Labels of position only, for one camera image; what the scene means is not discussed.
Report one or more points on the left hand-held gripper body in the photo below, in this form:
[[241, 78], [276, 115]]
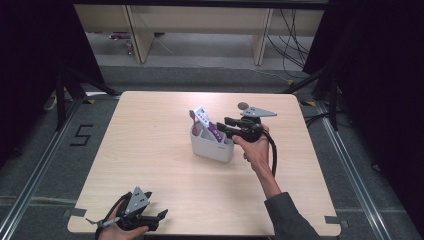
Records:
[[136, 201]]

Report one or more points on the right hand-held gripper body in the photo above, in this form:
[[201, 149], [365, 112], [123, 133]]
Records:
[[253, 130]]

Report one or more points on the white and purple toothpaste tube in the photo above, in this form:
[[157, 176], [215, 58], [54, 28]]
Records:
[[206, 120]]

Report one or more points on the grey plastic holder box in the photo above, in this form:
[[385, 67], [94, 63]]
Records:
[[211, 150]]

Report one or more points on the person's right hand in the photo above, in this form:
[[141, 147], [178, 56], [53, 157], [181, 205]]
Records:
[[256, 150]]

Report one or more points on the person's left hand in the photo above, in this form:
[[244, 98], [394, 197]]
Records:
[[113, 233]]

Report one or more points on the grey tape piece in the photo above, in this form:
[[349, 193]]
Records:
[[75, 212], [333, 220]]

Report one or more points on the black metal stand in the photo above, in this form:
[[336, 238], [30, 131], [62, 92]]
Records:
[[61, 100], [333, 100]]

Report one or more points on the beige wooden desk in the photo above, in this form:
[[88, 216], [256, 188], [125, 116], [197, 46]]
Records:
[[200, 20]]

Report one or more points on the small colourful clutter under desk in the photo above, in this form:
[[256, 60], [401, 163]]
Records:
[[124, 41]]

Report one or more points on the dark curtain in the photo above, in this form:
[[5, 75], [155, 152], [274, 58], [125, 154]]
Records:
[[383, 83], [33, 66]]

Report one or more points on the metal floor rail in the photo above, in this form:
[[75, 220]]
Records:
[[36, 173], [353, 173]]

